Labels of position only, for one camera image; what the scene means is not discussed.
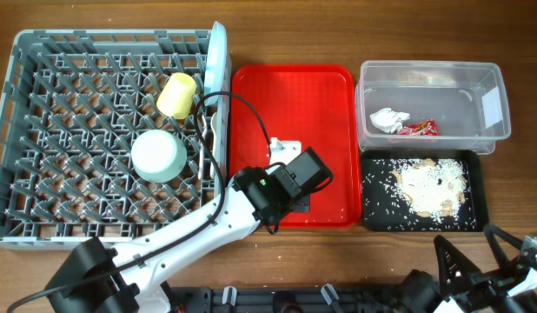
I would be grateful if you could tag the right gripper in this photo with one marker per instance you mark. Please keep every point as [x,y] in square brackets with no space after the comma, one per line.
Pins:
[492,284]

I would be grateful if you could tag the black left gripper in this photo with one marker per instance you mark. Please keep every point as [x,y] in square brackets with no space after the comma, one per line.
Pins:
[303,203]

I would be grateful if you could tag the white tissue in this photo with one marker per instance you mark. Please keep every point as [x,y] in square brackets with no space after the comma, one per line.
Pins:
[388,120]

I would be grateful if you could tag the white plastic fork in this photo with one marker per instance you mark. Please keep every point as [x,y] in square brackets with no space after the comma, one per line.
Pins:
[204,132]

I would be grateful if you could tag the red snack wrapper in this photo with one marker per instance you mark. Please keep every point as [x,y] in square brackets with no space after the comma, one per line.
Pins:
[426,128]

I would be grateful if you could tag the light blue plate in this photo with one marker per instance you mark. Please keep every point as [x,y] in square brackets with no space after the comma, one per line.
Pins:
[216,59]

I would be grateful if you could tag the yellow plastic cup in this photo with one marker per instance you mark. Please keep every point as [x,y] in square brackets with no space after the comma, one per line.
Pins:
[177,96]

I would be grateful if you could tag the light green bowl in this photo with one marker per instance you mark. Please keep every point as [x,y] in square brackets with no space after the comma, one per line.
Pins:
[158,156]

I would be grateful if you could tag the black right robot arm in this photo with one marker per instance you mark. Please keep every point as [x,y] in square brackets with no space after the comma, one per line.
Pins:
[424,292]

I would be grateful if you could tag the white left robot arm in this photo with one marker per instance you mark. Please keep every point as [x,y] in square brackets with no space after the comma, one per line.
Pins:
[132,276]

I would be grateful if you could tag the spilled rice food waste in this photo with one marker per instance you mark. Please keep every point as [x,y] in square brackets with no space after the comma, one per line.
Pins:
[416,195]

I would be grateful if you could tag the grey dishwasher rack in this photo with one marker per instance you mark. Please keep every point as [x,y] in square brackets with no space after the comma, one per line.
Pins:
[73,103]

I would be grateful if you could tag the red plastic tray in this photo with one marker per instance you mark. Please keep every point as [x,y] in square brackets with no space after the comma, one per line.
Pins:
[312,104]

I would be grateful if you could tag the black plastic tray bin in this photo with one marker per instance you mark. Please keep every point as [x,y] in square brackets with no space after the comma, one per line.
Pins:
[468,157]

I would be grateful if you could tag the clear plastic bin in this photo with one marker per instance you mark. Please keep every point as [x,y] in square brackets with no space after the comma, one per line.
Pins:
[467,101]

